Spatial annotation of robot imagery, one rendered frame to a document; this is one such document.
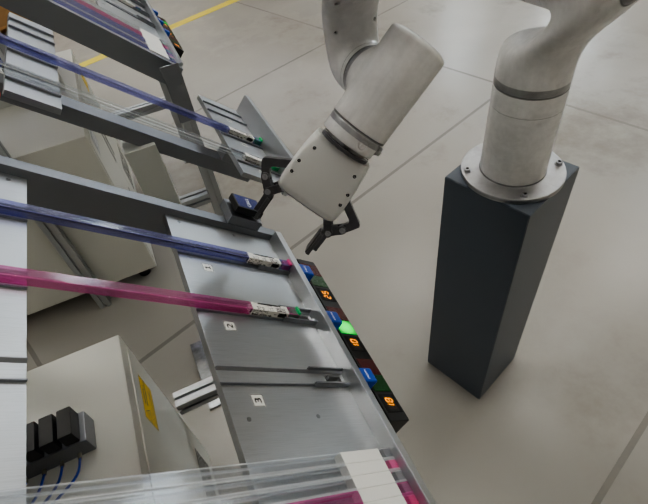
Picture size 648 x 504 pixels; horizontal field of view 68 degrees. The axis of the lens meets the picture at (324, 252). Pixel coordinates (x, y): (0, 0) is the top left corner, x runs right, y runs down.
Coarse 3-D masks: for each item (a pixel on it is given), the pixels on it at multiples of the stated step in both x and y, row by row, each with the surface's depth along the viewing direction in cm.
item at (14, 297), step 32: (0, 192) 55; (0, 224) 51; (0, 256) 48; (0, 288) 45; (0, 320) 42; (0, 352) 40; (0, 384) 38; (0, 416) 36; (0, 448) 34; (0, 480) 33
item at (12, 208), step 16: (0, 208) 52; (16, 208) 52; (32, 208) 54; (64, 224) 56; (80, 224) 57; (96, 224) 58; (112, 224) 60; (144, 240) 62; (160, 240) 63; (176, 240) 65; (192, 240) 67; (224, 256) 70; (240, 256) 71
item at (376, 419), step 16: (272, 240) 82; (288, 256) 78; (304, 288) 73; (304, 304) 73; (320, 304) 71; (320, 320) 69; (336, 336) 67; (336, 352) 66; (352, 368) 63; (352, 384) 62; (368, 400) 60; (368, 416) 59; (384, 416) 58; (384, 432) 57; (400, 448) 55; (400, 464) 54; (416, 480) 53; (416, 496) 52
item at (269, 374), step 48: (240, 240) 78; (192, 288) 61; (240, 288) 67; (288, 288) 74; (240, 336) 59; (288, 336) 64; (240, 384) 52; (288, 384) 56; (336, 384) 61; (240, 432) 47; (288, 432) 51; (336, 432) 55
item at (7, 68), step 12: (0, 60) 66; (12, 72) 66; (24, 72) 67; (36, 84) 69; (48, 84) 69; (60, 84) 70; (72, 96) 72; (84, 96) 72; (96, 96) 74; (108, 108) 75; (120, 108) 76; (144, 120) 78; (156, 120) 80; (168, 132) 81; (180, 132) 82; (204, 144) 86; (216, 144) 87; (240, 156) 90; (276, 168) 96
